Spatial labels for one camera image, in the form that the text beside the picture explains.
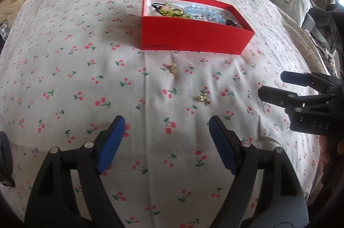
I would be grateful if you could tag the cherry print bedsheet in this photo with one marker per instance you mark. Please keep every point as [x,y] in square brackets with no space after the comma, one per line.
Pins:
[107,69]

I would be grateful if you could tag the gold earring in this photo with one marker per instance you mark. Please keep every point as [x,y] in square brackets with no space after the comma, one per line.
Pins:
[172,68]
[203,98]

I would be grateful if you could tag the red jewelry box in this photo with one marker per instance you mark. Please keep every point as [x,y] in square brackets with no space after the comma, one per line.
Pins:
[193,34]

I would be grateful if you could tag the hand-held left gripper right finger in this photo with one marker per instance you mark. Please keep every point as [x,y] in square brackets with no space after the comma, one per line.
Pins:
[223,144]

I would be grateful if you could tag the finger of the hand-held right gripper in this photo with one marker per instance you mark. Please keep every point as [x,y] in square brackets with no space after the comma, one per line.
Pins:
[276,97]
[294,78]

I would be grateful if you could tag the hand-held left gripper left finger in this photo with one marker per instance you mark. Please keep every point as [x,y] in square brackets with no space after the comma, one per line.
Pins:
[113,144]

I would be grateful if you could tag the green yellow charm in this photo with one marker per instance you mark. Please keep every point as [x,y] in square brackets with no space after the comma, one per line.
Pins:
[172,11]

